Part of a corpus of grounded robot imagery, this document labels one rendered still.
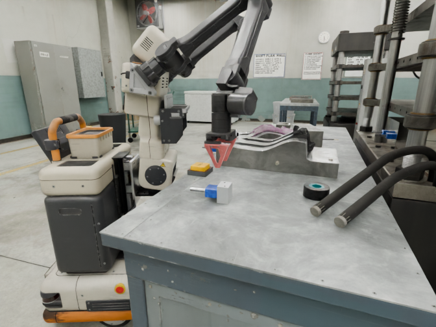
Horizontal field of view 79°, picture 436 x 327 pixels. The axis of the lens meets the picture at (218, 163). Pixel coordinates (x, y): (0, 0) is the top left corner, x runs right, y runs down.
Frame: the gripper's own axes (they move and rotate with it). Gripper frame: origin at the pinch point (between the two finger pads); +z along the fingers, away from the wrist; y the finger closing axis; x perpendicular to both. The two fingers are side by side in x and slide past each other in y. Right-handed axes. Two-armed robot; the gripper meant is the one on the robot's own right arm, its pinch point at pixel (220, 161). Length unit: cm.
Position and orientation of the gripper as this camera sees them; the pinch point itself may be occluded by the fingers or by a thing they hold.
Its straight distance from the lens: 80.0
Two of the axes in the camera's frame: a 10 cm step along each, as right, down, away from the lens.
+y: 2.8, -2.7, 9.2
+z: 0.0, 9.6, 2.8
